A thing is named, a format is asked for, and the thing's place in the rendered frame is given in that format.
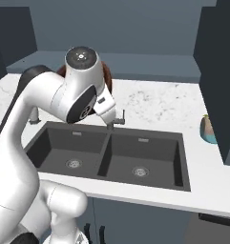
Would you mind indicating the teal bowl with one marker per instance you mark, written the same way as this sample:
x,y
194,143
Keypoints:
x,y
208,131

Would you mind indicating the dark wall cabinet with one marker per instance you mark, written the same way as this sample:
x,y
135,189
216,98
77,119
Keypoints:
x,y
11,41

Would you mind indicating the dark tall cabinet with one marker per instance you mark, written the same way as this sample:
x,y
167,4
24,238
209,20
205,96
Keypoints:
x,y
218,79

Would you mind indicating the dark grey double sink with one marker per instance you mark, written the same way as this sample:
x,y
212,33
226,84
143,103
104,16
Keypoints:
x,y
119,158

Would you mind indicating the blue-grey cupboard door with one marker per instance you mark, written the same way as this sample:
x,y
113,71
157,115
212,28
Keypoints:
x,y
142,222
88,213

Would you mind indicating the dark brown bowl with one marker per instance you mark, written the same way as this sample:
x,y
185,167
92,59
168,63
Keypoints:
x,y
107,77

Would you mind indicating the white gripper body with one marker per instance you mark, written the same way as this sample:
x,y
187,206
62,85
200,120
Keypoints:
x,y
109,115

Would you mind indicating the dark grey tap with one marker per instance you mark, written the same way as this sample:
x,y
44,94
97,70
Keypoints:
x,y
121,120

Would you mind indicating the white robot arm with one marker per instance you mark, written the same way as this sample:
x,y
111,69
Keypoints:
x,y
21,133

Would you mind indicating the grey soap dispenser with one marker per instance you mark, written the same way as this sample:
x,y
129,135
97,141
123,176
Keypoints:
x,y
34,116

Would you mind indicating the grey dishwasher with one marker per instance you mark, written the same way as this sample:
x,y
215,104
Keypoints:
x,y
212,233

